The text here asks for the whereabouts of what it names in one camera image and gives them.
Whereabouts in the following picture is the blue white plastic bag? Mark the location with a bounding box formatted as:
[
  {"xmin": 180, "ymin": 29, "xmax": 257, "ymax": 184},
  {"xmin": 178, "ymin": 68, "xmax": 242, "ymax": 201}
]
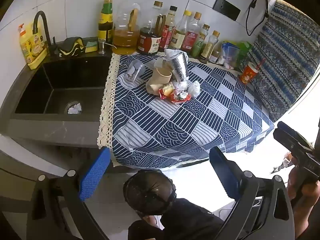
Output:
[{"xmin": 221, "ymin": 41, "xmax": 241, "ymax": 69}]

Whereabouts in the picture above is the green plastic bag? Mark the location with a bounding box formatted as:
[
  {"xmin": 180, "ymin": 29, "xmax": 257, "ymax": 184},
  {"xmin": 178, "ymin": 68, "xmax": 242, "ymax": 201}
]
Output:
[{"xmin": 237, "ymin": 41, "xmax": 253, "ymax": 65}]

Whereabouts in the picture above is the black cable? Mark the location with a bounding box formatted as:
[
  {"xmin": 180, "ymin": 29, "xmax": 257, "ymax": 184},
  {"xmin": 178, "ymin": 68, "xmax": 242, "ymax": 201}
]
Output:
[{"xmin": 245, "ymin": 0, "xmax": 269, "ymax": 37}]

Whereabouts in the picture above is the white tissue in drain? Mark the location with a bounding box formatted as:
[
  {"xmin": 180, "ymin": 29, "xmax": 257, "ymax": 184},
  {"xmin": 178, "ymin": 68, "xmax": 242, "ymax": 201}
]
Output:
[{"xmin": 67, "ymin": 102, "xmax": 83, "ymax": 114}]

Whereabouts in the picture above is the green label oil bottle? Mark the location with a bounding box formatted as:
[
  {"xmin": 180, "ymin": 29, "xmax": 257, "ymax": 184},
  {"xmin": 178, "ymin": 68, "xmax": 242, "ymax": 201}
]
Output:
[{"xmin": 97, "ymin": 0, "xmax": 114, "ymax": 44}]

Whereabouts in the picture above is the person's right hand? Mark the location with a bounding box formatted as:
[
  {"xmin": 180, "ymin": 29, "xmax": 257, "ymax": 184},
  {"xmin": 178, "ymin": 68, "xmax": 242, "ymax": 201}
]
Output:
[{"xmin": 287, "ymin": 165, "xmax": 320, "ymax": 233}]

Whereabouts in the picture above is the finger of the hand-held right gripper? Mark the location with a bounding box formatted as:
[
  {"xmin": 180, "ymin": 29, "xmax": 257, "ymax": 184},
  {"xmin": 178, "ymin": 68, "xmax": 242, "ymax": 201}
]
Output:
[
  {"xmin": 277, "ymin": 121, "xmax": 315, "ymax": 150},
  {"xmin": 272, "ymin": 130, "xmax": 312, "ymax": 162}
]

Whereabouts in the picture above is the black curved faucet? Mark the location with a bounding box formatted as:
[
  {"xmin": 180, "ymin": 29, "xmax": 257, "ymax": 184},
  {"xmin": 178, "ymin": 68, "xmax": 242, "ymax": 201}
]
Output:
[{"xmin": 32, "ymin": 10, "xmax": 57, "ymax": 56}]

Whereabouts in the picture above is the yellow cap clear bottle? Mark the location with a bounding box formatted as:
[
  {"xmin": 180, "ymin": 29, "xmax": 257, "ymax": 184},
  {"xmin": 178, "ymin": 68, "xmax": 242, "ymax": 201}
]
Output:
[{"xmin": 199, "ymin": 30, "xmax": 220, "ymax": 64}]

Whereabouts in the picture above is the dark soy sauce jug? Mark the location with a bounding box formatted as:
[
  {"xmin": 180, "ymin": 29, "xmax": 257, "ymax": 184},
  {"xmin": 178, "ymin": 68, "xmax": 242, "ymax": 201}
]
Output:
[{"xmin": 137, "ymin": 15, "xmax": 166, "ymax": 55}]

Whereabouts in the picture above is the person's dark clothing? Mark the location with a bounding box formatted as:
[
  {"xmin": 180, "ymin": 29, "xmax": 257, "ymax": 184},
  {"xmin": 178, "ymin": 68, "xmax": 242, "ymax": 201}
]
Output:
[{"xmin": 127, "ymin": 197, "xmax": 225, "ymax": 240}]

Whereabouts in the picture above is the orange cap red label bottle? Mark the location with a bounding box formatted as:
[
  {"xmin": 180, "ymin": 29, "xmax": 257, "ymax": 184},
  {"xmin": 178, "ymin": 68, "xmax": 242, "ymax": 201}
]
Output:
[{"xmin": 180, "ymin": 12, "xmax": 202, "ymax": 53}]

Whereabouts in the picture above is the steel soap dispenser pump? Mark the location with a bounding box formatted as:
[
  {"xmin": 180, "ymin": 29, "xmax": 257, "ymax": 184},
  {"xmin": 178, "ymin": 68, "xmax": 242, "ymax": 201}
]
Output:
[{"xmin": 98, "ymin": 39, "xmax": 118, "ymax": 55}]

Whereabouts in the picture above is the yellow snack packet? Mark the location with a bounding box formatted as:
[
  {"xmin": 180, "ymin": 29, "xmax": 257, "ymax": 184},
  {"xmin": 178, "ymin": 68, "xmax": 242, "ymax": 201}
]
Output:
[{"xmin": 162, "ymin": 84, "xmax": 175, "ymax": 97}]

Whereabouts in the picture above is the blue patterned curtain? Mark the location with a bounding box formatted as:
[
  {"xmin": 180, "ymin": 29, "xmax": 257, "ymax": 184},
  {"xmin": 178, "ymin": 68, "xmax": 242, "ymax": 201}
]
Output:
[{"xmin": 246, "ymin": 0, "xmax": 320, "ymax": 123}]

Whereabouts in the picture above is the black mesh trash bin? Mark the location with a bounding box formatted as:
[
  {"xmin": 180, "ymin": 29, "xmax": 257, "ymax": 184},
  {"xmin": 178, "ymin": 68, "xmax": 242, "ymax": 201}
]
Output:
[{"xmin": 123, "ymin": 169, "xmax": 177, "ymax": 217}]

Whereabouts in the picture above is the black wall socket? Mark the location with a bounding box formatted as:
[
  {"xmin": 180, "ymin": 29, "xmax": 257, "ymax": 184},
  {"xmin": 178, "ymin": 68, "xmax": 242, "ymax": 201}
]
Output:
[{"xmin": 213, "ymin": 0, "xmax": 241, "ymax": 22}]

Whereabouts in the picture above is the black cap red label bottle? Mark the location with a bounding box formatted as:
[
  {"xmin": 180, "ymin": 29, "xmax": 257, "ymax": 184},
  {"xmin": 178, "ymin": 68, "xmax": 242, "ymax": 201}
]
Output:
[{"xmin": 159, "ymin": 6, "xmax": 178, "ymax": 52}]

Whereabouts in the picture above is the clear cooking oil jug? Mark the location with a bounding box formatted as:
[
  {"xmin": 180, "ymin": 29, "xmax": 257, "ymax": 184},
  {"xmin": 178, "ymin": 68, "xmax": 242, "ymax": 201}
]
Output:
[{"xmin": 112, "ymin": 4, "xmax": 141, "ymax": 55}]

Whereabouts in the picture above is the red paper cup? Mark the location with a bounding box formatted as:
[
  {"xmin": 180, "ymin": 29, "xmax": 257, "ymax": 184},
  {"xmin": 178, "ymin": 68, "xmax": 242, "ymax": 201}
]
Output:
[{"xmin": 239, "ymin": 57, "xmax": 265, "ymax": 84}]

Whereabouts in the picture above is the red snack wrapper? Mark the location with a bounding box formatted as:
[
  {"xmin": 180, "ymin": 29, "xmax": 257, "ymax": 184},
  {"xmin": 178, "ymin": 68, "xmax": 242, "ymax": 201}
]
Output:
[{"xmin": 159, "ymin": 84, "xmax": 192, "ymax": 103}]

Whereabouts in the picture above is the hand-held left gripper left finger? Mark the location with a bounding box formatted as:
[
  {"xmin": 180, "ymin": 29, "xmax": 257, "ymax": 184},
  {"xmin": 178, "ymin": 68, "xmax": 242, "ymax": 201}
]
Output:
[{"xmin": 26, "ymin": 146, "xmax": 112, "ymax": 240}]

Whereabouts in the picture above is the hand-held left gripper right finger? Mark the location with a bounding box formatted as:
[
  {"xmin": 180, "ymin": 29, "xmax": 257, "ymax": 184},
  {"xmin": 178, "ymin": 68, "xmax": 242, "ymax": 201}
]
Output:
[{"xmin": 209, "ymin": 146, "xmax": 295, "ymax": 240}]

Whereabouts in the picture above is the clear plastic cup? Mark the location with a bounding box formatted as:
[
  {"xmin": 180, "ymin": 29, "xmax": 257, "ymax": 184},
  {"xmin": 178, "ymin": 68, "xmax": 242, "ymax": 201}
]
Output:
[{"xmin": 126, "ymin": 59, "xmax": 146, "ymax": 83}]

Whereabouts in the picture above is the blue white patterned tablecloth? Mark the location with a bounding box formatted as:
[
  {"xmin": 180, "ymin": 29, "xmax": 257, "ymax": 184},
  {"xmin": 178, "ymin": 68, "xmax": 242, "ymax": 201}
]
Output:
[{"xmin": 97, "ymin": 51, "xmax": 275, "ymax": 168}]

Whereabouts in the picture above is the black kitchen sink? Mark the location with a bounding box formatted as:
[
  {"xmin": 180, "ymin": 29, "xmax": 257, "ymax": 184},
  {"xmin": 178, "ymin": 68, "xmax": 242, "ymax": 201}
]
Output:
[{"xmin": 10, "ymin": 56, "xmax": 113, "ymax": 128}]

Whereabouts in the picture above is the white crumpled plastic bag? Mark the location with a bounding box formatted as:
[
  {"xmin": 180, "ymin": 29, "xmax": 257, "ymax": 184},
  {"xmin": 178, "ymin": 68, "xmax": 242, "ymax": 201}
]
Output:
[{"xmin": 187, "ymin": 80, "xmax": 201, "ymax": 98}]

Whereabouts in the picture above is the yellow cap pale label bottle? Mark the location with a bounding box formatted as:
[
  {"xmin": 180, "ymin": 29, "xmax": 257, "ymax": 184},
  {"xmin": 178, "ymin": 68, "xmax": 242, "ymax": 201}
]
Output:
[{"xmin": 169, "ymin": 10, "xmax": 192, "ymax": 51}]

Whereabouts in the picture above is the green label sauce bottle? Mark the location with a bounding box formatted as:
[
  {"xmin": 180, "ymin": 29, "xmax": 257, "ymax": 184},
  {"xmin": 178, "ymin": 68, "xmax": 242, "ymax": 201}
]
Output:
[{"xmin": 191, "ymin": 24, "xmax": 210, "ymax": 58}]

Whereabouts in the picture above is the black and yellow dishcloth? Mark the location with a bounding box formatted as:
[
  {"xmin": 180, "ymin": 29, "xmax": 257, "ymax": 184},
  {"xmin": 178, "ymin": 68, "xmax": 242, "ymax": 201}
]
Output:
[{"xmin": 57, "ymin": 37, "xmax": 86, "ymax": 57}]

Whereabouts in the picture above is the brown paper cup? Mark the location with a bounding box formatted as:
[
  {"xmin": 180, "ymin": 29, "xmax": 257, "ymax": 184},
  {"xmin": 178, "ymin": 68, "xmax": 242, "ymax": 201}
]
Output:
[{"xmin": 146, "ymin": 67, "xmax": 173, "ymax": 96}]

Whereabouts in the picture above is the small seasoning jar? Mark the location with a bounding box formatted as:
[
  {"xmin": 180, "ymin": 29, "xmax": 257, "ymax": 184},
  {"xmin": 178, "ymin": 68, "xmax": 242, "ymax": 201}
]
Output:
[{"xmin": 209, "ymin": 50, "xmax": 222, "ymax": 64}]

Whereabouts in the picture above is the yellow green sponge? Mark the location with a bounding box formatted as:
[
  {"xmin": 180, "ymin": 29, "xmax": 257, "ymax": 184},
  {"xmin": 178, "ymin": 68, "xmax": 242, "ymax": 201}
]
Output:
[{"xmin": 85, "ymin": 40, "xmax": 99, "ymax": 53}]

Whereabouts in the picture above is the silver foil bag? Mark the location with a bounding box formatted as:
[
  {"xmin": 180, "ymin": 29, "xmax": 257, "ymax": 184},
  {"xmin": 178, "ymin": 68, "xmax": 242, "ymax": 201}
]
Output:
[{"xmin": 166, "ymin": 51, "xmax": 190, "ymax": 82}]

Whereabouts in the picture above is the yellow dish soap bottle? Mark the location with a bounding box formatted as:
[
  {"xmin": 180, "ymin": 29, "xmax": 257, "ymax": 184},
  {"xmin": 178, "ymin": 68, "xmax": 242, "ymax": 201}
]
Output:
[{"xmin": 18, "ymin": 21, "xmax": 48, "ymax": 70}]

